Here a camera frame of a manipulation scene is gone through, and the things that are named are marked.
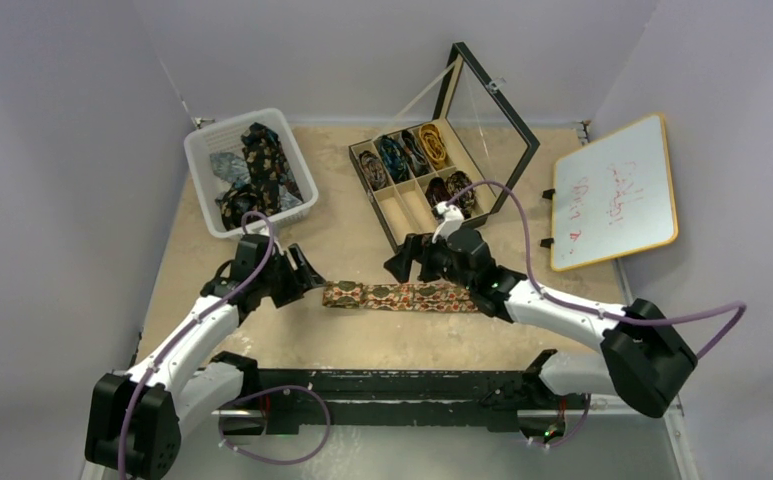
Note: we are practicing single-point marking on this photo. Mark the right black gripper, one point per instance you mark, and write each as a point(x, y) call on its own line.
point(416, 255)

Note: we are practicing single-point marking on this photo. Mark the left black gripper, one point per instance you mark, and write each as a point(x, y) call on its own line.
point(296, 286)

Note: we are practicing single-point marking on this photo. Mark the paisley orange green tie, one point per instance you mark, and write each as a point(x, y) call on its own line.
point(398, 297)

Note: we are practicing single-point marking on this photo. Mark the black tie organizer box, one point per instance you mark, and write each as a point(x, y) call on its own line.
point(459, 130)

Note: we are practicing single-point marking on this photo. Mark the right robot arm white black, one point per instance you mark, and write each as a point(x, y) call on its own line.
point(633, 354)

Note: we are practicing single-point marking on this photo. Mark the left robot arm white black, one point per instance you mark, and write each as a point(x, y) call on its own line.
point(139, 418)

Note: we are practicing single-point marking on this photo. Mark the rolled dark red tie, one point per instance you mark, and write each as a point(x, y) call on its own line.
point(437, 192)

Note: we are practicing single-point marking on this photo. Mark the rolled brown patterned tie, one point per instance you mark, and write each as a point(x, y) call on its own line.
point(373, 170)

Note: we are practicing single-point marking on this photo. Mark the rolled brown dotted tie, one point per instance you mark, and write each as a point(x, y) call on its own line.
point(461, 193)

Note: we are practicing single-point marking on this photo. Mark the black floral tie in basket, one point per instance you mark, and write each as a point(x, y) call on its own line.
point(272, 188)

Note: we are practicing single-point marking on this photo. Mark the rolled blue tie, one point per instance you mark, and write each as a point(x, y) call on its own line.
point(393, 159)

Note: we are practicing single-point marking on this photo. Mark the rolled dark grey tie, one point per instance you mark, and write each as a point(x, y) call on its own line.
point(416, 157)

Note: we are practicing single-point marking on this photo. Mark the rolled yellow tie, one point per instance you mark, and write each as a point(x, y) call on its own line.
point(433, 146)

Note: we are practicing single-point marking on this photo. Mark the grey blue tie in basket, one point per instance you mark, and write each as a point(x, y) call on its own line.
point(230, 168)

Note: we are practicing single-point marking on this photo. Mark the yellow framed whiteboard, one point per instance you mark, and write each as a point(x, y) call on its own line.
point(613, 197)

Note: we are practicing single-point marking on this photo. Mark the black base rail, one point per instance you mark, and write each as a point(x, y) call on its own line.
point(498, 401)

